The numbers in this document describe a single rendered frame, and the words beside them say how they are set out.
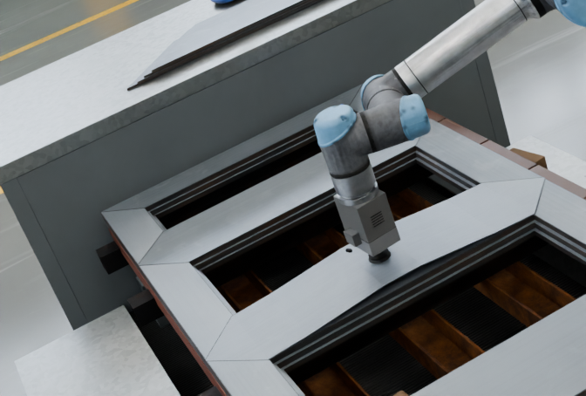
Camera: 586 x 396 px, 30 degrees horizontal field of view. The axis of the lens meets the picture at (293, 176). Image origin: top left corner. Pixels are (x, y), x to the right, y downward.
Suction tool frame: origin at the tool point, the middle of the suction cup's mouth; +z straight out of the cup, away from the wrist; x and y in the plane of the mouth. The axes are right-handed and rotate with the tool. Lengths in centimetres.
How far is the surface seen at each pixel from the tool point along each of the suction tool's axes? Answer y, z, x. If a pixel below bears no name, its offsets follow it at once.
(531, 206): 9.4, 0.8, 28.5
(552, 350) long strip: 43.4, 0.7, 2.8
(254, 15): -94, -22, 31
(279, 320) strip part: -1.9, 0.3, -22.0
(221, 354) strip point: -2.8, 0.6, -34.1
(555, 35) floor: -203, 86, 206
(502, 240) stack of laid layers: 11.7, 2.1, 19.1
